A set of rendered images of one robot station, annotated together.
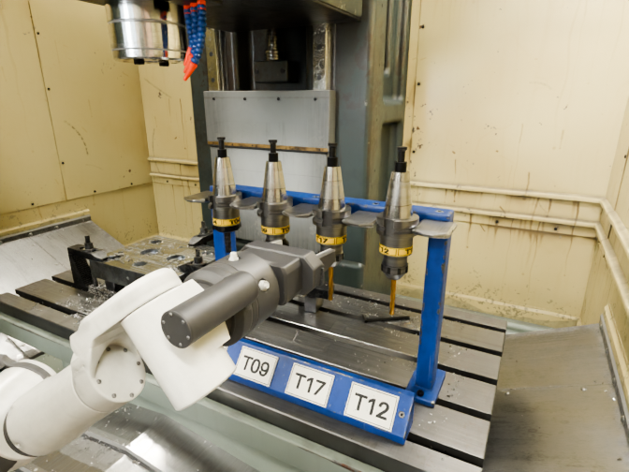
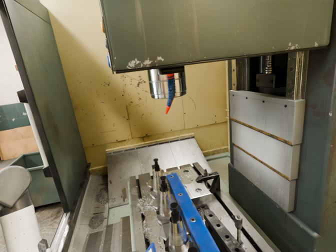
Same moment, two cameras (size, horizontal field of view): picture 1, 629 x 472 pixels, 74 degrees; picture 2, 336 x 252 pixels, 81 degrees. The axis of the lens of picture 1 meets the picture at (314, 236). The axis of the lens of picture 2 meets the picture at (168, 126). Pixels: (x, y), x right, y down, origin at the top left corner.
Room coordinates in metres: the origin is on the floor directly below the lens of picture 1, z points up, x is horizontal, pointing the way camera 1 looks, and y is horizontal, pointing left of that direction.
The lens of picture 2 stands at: (0.45, -0.29, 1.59)
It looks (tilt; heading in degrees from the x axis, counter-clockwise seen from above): 17 degrees down; 51
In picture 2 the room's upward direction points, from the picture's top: 7 degrees counter-clockwise
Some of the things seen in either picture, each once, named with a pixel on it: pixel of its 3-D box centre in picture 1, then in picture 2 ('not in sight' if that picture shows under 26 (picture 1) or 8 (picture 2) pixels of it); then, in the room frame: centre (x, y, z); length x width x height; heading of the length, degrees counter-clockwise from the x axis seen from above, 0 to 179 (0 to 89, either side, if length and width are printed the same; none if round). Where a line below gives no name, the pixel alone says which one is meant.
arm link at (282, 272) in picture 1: (257, 278); not in sight; (0.47, 0.07, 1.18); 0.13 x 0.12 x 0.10; 62
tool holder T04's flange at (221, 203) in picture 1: (225, 199); (160, 191); (0.76, 0.17, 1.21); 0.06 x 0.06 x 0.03
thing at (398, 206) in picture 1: (399, 194); not in sight; (0.60, -0.13, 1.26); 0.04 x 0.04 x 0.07
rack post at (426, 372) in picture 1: (432, 313); not in sight; (0.63, -0.20, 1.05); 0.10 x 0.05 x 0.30; 152
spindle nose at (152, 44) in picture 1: (148, 32); (167, 81); (1.01, 0.37, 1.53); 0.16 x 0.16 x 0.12
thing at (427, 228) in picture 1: (433, 229); not in sight; (0.58, -0.17, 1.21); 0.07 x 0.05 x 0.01; 152
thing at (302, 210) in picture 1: (301, 211); (173, 230); (0.68, 0.02, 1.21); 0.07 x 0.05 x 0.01; 152
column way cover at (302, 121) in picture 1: (268, 171); (257, 142); (1.40, 0.16, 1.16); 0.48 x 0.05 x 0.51; 62
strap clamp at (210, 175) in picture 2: (206, 244); (207, 180); (1.18, 0.32, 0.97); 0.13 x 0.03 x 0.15; 152
